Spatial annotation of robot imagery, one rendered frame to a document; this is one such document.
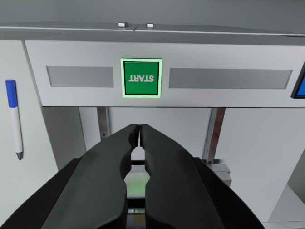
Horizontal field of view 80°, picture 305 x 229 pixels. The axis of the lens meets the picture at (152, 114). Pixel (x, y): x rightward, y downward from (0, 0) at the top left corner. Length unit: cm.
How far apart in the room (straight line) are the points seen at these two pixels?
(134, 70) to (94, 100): 8
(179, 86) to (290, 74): 16
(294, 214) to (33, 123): 92
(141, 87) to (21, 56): 16
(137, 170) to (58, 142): 21
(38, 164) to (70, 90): 16
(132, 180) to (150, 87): 29
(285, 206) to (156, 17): 112
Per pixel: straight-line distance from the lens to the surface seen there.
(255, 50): 30
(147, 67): 26
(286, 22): 150
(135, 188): 52
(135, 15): 122
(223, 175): 51
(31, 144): 36
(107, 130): 44
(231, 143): 55
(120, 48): 26
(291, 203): 101
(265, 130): 57
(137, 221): 59
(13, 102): 32
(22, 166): 41
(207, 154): 51
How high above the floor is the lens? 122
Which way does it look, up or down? 62 degrees down
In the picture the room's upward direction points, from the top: 175 degrees clockwise
